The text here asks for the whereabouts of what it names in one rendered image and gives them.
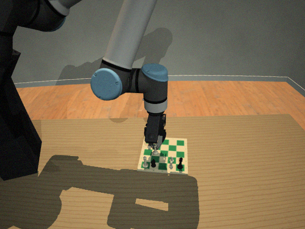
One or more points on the green and cream chessboard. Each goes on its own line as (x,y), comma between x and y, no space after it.
(176,147)

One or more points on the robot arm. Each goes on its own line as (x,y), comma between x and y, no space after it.
(115,75)

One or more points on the white chess king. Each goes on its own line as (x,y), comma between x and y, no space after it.
(145,165)

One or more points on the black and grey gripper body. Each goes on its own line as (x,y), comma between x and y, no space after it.
(162,121)

